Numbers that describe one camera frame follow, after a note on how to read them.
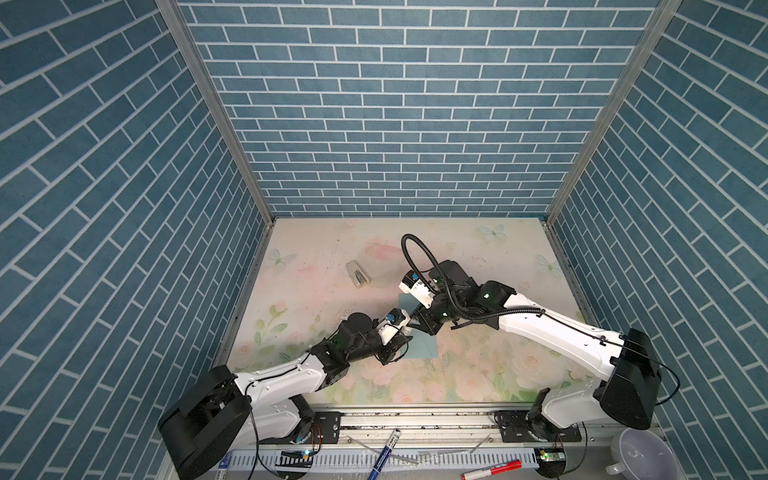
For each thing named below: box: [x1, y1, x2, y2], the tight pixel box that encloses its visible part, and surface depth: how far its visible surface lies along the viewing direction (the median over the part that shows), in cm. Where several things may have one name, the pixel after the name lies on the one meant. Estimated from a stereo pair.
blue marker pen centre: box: [368, 428, 401, 480], surface depth 71 cm
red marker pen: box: [461, 460, 523, 480], surface depth 69 cm
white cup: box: [605, 428, 682, 480], surface depth 68 cm
